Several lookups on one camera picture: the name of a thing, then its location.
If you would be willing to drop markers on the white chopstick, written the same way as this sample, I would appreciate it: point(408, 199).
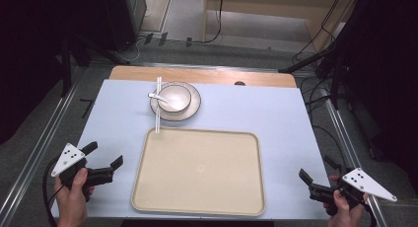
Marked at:
point(157, 121)
point(159, 82)

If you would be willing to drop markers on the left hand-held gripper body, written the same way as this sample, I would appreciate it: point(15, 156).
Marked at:
point(68, 159)

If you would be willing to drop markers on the wooden shelf unit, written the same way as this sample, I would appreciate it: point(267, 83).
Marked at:
point(272, 10)

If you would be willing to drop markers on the person's right hand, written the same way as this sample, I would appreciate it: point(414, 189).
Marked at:
point(345, 215)

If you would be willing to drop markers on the black stand leg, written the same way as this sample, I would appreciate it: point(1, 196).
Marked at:
point(305, 60)

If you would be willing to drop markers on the black cabinet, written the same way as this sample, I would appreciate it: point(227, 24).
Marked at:
point(125, 16)

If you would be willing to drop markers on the white plate with dark rim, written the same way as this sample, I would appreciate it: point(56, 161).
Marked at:
point(194, 105)

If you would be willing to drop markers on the beige plastic tray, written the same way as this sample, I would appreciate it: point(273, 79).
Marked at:
point(200, 174)

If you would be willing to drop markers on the aluminium frame rail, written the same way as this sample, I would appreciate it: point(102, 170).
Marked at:
point(33, 158)
point(348, 148)

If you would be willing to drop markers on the person's left hand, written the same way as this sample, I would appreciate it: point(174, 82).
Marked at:
point(72, 204)

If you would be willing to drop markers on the white ceramic spoon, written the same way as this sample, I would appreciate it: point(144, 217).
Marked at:
point(154, 96)

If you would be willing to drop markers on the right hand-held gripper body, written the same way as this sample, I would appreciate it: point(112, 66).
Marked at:
point(364, 184)

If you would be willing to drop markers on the white bowl with dark rim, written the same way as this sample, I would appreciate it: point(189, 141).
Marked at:
point(181, 94)

